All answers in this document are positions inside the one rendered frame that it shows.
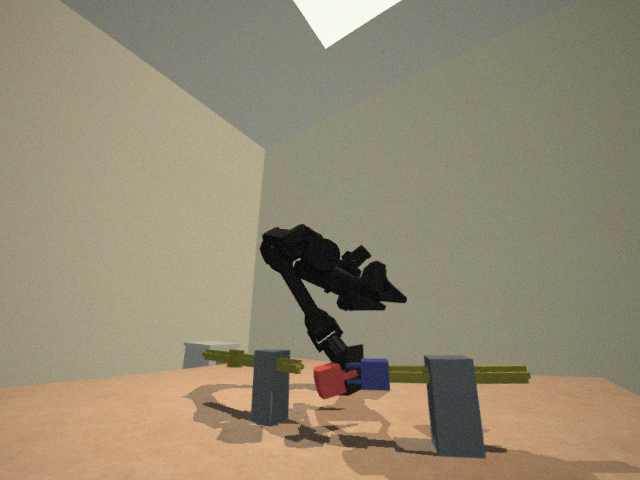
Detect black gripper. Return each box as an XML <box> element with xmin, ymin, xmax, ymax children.
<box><xmin>321</xmin><ymin>261</ymin><xmax>407</xmax><ymax>311</ymax></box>

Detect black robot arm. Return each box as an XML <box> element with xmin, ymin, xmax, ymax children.
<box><xmin>259</xmin><ymin>224</ymin><xmax>372</xmax><ymax>362</ymax></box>

